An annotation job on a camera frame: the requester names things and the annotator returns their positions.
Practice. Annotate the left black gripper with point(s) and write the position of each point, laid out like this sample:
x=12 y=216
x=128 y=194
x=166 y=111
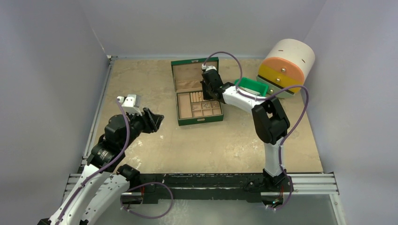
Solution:
x=152 y=120

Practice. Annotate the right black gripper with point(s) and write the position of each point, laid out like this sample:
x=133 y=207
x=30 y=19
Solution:
x=208 y=87

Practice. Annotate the green jewelry box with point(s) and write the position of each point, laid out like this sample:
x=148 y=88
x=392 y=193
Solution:
x=187 y=77

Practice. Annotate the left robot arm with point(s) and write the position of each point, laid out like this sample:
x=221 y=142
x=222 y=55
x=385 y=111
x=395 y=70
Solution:
x=102 y=179

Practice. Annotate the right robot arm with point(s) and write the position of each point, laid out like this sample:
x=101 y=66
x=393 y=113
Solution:
x=270 y=120

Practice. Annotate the green plastic bin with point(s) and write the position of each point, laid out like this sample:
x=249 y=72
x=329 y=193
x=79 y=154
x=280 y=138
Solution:
x=252 y=86

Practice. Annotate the round drawer cabinet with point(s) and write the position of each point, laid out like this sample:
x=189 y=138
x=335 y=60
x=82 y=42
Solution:
x=288 y=63

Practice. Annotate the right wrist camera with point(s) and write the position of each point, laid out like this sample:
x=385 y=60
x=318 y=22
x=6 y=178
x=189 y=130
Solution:
x=207 y=68

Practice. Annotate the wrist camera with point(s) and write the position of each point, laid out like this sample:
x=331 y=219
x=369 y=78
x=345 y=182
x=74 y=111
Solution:
x=130 y=103
x=207 y=68

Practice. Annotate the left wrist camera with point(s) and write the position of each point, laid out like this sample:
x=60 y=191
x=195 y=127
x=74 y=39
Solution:
x=130 y=103

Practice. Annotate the aluminium frame rail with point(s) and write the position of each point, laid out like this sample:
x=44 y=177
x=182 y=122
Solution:
x=92 y=136

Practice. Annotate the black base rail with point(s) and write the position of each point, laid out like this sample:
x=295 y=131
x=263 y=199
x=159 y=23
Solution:
x=249 y=187

